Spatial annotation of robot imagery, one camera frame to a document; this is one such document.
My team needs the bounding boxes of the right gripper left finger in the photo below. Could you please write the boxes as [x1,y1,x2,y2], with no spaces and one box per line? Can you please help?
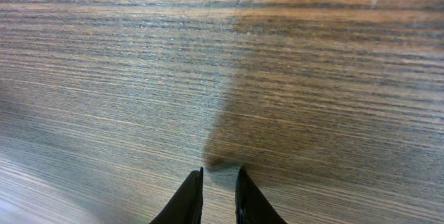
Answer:
[150,167,204,224]

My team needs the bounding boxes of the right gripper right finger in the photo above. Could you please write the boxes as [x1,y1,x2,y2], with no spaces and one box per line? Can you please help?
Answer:
[235,167,287,224]

